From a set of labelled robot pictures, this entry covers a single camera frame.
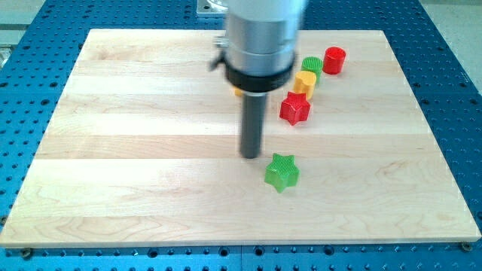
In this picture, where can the green star block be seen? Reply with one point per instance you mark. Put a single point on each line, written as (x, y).
(282, 172)

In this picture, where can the red cylinder block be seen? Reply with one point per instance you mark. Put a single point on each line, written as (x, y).
(333, 60)

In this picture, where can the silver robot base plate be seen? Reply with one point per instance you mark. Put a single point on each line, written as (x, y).
(211, 8)

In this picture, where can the right board clamp screw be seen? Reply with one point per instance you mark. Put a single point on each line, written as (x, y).
(465, 246)

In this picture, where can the board clamp screw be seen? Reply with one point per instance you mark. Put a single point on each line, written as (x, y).
(25, 253)
(465, 246)

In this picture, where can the left board clamp screw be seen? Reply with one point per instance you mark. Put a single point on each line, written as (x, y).
(25, 253)

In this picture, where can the yellow heart block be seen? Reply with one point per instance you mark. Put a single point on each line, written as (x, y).
(305, 82)

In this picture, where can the red star block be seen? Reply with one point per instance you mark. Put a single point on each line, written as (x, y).
(295, 108)

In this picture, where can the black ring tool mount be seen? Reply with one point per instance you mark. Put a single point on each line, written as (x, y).
(250, 83)

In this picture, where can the green cylinder block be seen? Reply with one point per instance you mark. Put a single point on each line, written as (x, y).
(312, 64)

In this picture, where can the light wooden board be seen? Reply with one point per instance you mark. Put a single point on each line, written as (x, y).
(142, 150)

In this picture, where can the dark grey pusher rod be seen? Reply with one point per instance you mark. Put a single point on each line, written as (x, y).
(253, 111)

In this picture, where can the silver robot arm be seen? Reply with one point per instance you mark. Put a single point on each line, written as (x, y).
(258, 55)

